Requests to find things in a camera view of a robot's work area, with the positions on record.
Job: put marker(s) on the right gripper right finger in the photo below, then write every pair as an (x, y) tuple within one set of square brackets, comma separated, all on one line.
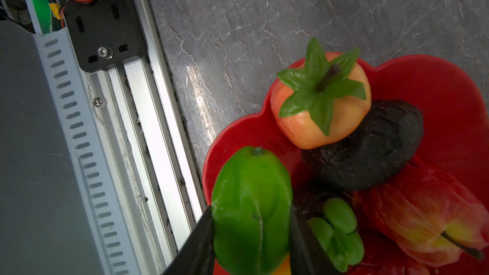
[(306, 254)]

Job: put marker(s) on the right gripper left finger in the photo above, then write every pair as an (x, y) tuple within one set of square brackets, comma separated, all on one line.
[(197, 256)]

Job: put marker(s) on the dark mangosteen green top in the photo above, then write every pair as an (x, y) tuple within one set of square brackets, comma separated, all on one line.
[(333, 223)]

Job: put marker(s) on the green pepper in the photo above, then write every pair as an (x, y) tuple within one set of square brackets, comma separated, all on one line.
[(251, 204)]

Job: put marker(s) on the red apple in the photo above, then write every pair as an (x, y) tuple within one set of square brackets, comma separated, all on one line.
[(428, 213)]

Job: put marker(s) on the dark avocado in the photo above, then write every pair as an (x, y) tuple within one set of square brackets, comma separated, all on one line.
[(379, 147)]

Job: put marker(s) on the red strawberry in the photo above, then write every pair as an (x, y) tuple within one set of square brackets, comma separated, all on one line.
[(323, 100)]

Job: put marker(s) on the red flower-shaped bowl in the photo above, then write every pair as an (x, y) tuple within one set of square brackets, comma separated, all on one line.
[(455, 136)]

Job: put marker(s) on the yellow lemon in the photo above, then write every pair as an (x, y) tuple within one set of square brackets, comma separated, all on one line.
[(284, 269)]

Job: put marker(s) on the dark red raspberry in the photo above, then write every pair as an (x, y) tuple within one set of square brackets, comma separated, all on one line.
[(382, 256)]

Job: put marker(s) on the white vented cable duct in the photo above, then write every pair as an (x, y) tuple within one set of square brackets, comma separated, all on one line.
[(86, 152)]

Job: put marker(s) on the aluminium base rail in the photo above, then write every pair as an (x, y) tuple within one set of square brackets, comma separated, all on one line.
[(141, 131)]

